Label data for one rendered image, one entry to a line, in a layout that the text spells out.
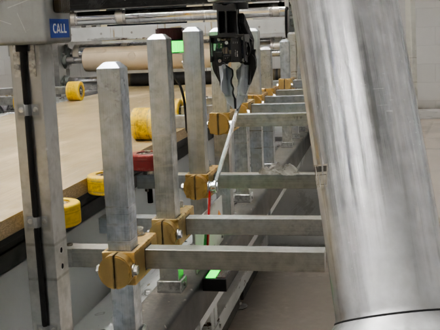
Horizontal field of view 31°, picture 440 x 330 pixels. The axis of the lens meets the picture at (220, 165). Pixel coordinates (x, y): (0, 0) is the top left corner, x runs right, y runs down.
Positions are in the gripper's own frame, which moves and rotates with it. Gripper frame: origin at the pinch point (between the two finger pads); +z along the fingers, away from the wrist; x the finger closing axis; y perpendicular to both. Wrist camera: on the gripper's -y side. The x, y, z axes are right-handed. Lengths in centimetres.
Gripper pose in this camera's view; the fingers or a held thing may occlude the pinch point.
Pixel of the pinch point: (236, 102)
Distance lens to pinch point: 163.7
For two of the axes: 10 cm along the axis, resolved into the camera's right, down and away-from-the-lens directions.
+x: 9.8, -0.1, -2.1
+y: -2.0, 1.7, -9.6
